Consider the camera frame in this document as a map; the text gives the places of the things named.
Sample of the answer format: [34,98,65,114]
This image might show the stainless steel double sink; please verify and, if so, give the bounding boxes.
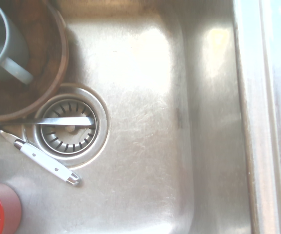
[0,0,281,234]

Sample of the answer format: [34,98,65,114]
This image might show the metal sink drain strainer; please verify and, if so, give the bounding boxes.
[34,83,111,169]

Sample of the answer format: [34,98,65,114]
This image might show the brown wooden bowl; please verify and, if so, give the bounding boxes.
[0,0,69,122]

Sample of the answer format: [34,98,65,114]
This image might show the red cup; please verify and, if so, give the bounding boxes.
[0,164,22,234]

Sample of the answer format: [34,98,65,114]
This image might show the white handled cutlery piece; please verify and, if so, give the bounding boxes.
[0,126,82,188]

